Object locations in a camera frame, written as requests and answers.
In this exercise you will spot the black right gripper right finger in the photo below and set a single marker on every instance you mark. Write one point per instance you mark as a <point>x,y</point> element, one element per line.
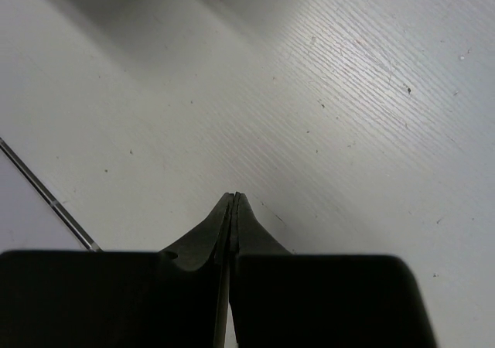
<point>280,299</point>

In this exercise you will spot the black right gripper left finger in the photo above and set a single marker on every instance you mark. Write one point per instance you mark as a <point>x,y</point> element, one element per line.
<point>176,297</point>

